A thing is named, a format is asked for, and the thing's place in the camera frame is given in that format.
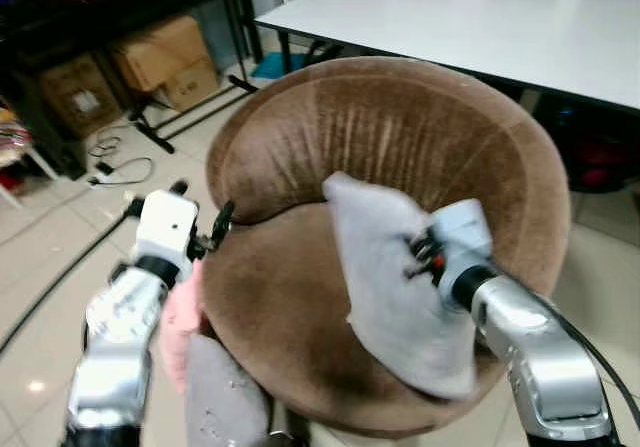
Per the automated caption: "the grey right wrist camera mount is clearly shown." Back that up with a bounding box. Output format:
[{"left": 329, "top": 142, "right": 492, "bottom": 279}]
[{"left": 430, "top": 199, "right": 496, "bottom": 280}]

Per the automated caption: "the blue flat item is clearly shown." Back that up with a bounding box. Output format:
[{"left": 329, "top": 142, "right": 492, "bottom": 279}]
[{"left": 250, "top": 52, "right": 311, "bottom": 80}]

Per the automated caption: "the light grey pillow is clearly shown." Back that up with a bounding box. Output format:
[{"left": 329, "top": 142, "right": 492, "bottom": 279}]
[{"left": 322, "top": 172, "right": 479, "bottom": 401}]

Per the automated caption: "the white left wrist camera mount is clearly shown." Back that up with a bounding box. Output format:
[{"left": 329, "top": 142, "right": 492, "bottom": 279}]
[{"left": 133, "top": 191, "right": 199, "bottom": 268}]

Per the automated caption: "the pink pillow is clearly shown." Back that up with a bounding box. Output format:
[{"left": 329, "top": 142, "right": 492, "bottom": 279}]
[{"left": 160, "top": 259, "right": 206, "bottom": 396}]

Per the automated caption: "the white table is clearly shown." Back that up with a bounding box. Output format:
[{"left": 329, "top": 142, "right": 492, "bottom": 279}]
[{"left": 253, "top": 0, "right": 640, "bottom": 113}]

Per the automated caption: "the black charger with cable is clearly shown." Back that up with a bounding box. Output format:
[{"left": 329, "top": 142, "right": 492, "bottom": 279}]
[{"left": 88, "top": 135, "right": 156, "bottom": 188}]

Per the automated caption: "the white rack with clutter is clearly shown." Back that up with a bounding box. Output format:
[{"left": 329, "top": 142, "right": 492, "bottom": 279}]
[{"left": 0, "top": 107, "right": 56, "bottom": 208}]

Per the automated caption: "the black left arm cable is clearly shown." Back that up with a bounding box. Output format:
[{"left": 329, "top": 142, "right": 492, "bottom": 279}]
[{"left": 0, "top": 202, "right": 141, "bottom": 358}]

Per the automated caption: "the black metal shelf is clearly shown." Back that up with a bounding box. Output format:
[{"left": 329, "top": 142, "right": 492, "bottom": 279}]
[{"left": 0, "top": 0, "right": 263, "bottom": 178}]

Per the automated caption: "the labelled cardboard box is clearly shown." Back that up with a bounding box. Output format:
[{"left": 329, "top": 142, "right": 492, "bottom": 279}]
[{"left": 38, "top": 52, "right": 126, "bottom": 138}]

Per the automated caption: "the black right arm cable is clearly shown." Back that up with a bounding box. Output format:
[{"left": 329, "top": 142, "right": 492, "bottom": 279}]
[{"left": 540, "top": 302, "right": 640, "bottom": 428}]

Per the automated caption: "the small cardboard box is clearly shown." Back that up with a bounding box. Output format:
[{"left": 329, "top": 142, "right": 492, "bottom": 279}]
[{"left": 160, "top": 59, "right": 223, "bottom": 111}]

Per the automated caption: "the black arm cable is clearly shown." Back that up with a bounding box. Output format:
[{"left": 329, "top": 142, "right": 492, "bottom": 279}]
[
  {"left": 0, "top": 202, "right": 141, "bottom": 358},
  {"left": 540, "top": 302, "right": 640, "bottom": 428}
]

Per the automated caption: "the red and black object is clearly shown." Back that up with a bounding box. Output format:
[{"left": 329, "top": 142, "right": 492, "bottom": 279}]
[{"left": 570, "top": 132, "right": 640, "bottom": 193}]

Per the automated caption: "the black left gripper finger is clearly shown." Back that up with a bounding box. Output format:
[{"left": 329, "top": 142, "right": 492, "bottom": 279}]
[{"left": 208, "top": 200, "right": 237, "bottom": 253}]

